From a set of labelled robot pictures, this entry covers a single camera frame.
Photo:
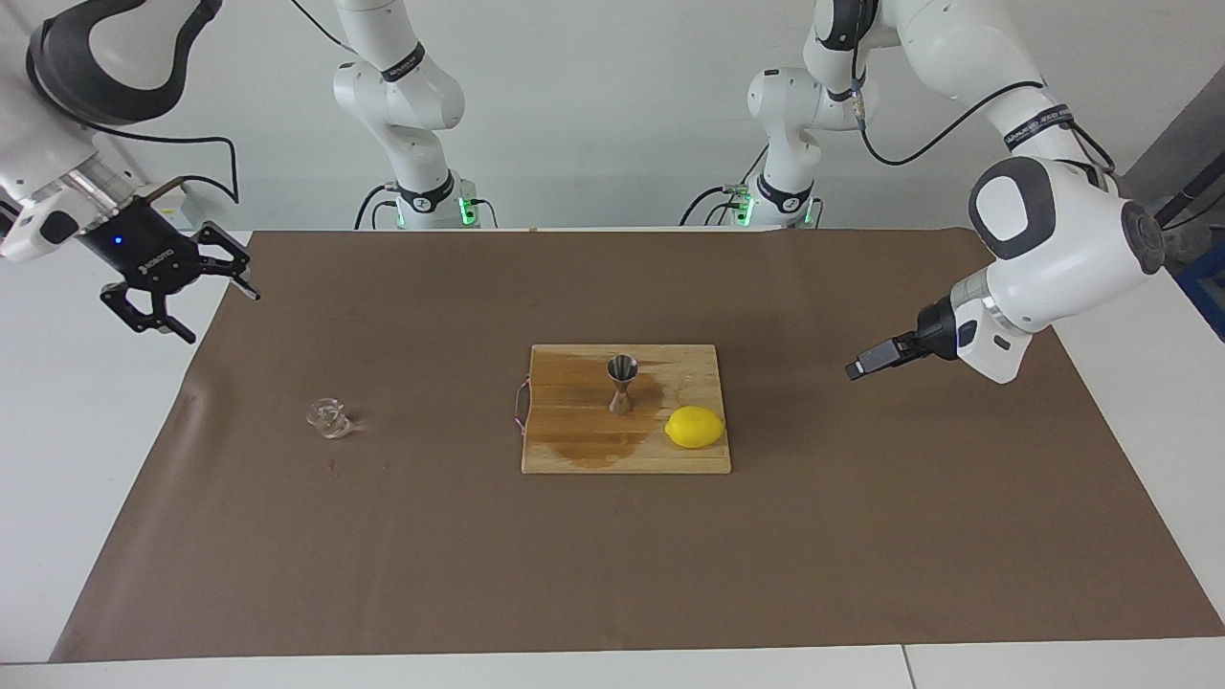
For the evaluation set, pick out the white wall socket box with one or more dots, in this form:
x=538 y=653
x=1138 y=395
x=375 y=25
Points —
x=182 y=206

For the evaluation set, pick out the small clear glass pitcher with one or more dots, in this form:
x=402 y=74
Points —
x=328 y=418

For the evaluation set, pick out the steel double jigger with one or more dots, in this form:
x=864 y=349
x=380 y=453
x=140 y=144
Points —
x=622 y=368

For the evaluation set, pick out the brown paper table mat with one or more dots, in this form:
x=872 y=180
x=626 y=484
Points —
x=383 y=555

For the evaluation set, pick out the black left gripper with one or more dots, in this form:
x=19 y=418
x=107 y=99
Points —
x=940 y=330

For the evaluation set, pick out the wooden cutting board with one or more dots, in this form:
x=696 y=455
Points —
x=574 y=450

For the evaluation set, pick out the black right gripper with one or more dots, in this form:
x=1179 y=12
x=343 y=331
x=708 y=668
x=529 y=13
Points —
x=144 y=249

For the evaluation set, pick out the blue crate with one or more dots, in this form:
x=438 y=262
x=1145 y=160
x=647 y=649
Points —
x=1208 y=287

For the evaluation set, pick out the yellow lemon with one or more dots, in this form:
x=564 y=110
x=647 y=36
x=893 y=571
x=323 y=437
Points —
x=694 y=428

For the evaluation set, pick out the black stand pole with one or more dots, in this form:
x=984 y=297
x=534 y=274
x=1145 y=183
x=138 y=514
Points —
x=1191 y=187

